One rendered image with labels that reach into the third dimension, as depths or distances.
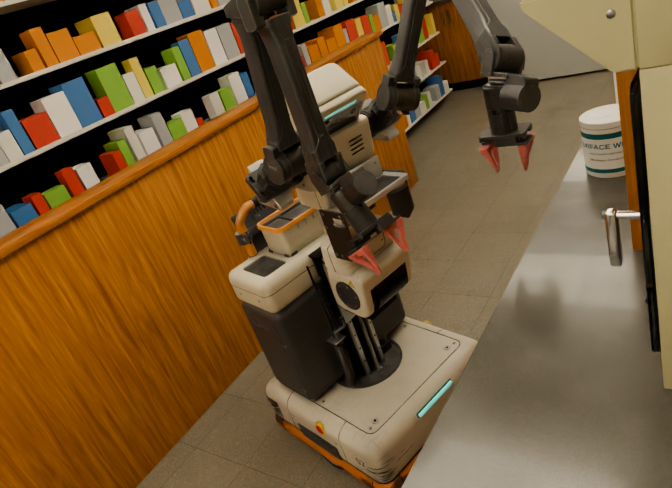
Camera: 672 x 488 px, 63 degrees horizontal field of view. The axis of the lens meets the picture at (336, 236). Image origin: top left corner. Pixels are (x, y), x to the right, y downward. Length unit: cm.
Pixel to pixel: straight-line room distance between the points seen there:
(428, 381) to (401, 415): 17
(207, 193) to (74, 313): 81
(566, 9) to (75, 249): 196
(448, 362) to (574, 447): 121
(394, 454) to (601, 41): 148
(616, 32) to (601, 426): 52
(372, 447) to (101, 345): 116
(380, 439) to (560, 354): 98
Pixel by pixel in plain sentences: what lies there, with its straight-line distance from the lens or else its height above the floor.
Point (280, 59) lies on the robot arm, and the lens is 118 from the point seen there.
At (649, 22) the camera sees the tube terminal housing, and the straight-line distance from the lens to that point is 69.
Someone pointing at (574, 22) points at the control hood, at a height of 147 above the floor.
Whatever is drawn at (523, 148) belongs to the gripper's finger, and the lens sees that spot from 125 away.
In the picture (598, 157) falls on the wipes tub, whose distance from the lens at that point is 153.
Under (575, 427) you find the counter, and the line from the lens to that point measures 90.
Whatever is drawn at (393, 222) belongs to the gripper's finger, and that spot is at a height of 107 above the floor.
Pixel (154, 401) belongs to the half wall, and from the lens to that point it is 260.
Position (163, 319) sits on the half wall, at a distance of 255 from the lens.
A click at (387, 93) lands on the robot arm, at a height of 127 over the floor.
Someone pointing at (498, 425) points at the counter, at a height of 94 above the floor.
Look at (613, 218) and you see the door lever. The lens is 84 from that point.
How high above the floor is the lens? 161
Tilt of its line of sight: 25 degrees down
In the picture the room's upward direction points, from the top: 20 degrees counter-clockwise
